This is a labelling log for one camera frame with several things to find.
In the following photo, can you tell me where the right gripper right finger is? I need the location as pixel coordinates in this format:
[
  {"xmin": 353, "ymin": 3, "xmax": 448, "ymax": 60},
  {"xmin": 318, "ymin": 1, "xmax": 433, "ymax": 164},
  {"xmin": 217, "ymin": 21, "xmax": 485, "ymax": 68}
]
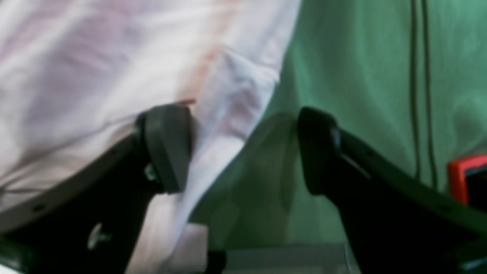
[{"xmin": 297, "ymin": 107, "xmax": 487, "ymax": 274}]

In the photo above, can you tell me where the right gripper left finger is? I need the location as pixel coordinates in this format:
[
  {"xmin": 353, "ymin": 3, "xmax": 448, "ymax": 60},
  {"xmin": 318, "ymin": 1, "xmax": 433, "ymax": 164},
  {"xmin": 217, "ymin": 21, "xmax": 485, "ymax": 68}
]
[{"xmin": 1, "ymin": 104, "xmax": 192, "ymax": 274}]

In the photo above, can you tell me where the pink t-shirt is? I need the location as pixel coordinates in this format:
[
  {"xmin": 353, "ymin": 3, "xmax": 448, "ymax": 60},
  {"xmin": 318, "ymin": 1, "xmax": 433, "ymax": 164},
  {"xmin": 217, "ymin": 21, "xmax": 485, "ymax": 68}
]
[{"xmin": 0, "ymin": 0, "xmax": 301, "ymax": 274}]

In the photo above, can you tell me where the red black clamp right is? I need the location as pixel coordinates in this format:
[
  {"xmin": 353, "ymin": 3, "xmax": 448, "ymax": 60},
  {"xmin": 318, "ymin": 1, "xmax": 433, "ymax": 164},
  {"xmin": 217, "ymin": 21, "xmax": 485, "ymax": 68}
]
[{"xmin": 447, "ymin": 154, "xmax": 487, "ymax": 212}]

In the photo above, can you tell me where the green table cloth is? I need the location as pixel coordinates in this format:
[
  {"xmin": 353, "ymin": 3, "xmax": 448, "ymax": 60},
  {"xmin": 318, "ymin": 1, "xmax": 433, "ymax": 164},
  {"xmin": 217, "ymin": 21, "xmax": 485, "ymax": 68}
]
[{"xmin": 190, "ymin": 0, "xmax": 487, "ymax": 250}]

